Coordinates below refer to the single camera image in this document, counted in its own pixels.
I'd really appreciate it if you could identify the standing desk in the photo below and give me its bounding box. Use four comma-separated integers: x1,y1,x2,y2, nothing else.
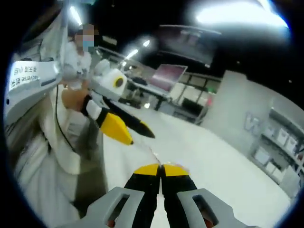
136,83,209,125

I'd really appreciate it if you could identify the black device cable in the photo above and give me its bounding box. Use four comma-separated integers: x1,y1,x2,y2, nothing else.
55,83,76,152

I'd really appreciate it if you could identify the row of white storage bins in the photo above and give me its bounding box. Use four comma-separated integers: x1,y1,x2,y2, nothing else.
255,125,302,181

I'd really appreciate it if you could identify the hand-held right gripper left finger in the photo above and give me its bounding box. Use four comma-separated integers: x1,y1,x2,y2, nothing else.
59,163,160,228

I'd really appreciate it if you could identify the short ceiling light strip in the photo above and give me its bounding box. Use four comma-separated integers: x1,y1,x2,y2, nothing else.
125,48,139,60
68,6,82,25

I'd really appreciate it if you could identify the grey metal shelf unit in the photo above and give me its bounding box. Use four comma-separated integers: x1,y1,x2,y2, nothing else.
249,106,304,190

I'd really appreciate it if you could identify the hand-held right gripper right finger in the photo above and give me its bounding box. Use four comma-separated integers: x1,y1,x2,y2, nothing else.
161,163,243,228

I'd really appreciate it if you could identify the dark ceiling-mounted panel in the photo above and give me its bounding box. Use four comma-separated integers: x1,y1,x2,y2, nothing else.
159,25,222,67

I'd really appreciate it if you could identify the white chest device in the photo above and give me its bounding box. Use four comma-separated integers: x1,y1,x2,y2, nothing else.
4,58,63,119

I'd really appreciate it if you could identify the long ceiling light strip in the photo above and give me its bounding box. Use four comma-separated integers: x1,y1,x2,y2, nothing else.
196,0,287,33

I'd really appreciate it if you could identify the person in white coat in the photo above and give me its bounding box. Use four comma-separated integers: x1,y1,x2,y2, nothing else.
4,7,107,228

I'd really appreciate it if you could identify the person's left hand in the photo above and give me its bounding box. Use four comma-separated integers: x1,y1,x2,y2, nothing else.
61,89,90,112

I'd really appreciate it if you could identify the purple screen monitor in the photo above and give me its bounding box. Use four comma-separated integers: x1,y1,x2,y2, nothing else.
152,64,189,95

